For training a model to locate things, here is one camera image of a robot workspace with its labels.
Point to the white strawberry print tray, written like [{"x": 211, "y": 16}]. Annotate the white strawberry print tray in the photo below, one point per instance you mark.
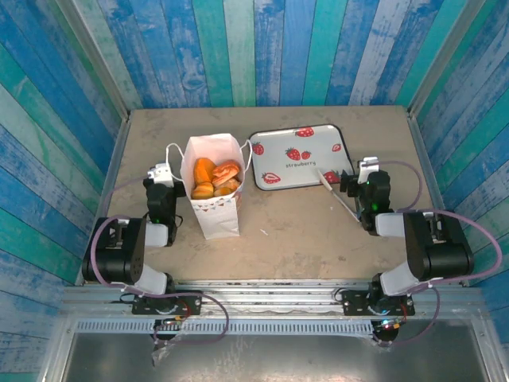
[{"x": 286, "y": 139}]

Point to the small circuit board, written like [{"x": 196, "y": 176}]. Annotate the small circuit board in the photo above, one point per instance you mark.
[
  {"x": 389, "y": 324},
  {"x": 171, "y": 320}
]

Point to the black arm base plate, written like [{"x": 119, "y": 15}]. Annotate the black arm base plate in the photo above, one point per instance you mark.
[
  {"x": 354, "y": 304},
  {"x": 191, "y": 304}
]

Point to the aluminium table side rail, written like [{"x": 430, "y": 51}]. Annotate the aluminium table side rail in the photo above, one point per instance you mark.
[
  {"x": 115, "y": 159},
  {"x": 426, "y": 159}
]

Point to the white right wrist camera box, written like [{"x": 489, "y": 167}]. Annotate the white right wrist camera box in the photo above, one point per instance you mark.
[{"x": 367, "y": 167}]

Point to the white paper bag animal print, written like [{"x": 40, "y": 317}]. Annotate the white paper bag animal print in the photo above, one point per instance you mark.
[{"x": 218, "y": 219}]

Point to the orange brown fake croissant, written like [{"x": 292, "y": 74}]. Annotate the orange brown fake croissant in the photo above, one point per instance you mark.
[{"x": 204, "y": 170}]

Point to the grey metal panel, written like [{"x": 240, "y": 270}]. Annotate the grey metal panel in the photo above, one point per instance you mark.
[{"x": 278, "y": 358}]

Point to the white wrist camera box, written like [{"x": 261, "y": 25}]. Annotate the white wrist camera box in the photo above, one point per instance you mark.
[
  {"x": 161, "y": 175},
  {"x": 367, "y": 167}
]

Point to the aluminium corner post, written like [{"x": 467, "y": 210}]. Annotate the aluminium corner post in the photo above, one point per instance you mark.
[
  {"x": 441, "y": 59},
  {"x": 95, "y": 59}
]

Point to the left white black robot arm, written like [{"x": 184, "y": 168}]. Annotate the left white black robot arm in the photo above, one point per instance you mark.
[{"x": 115, "y": 254}]

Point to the round brown fake bun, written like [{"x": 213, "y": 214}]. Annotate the round brown fake bun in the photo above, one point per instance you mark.
[{"x": 222, "y": 192}]

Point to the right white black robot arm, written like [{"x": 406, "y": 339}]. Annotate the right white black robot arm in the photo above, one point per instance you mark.
[{"x": 437, "y": 254}]

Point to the aluminium mounting rail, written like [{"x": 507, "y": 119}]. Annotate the aluminium mounting rail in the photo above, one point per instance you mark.
[{"x": 270, "y": 296}]

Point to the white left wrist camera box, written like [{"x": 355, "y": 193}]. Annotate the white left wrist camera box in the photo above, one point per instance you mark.
[{"x": 161, "y": 175}]

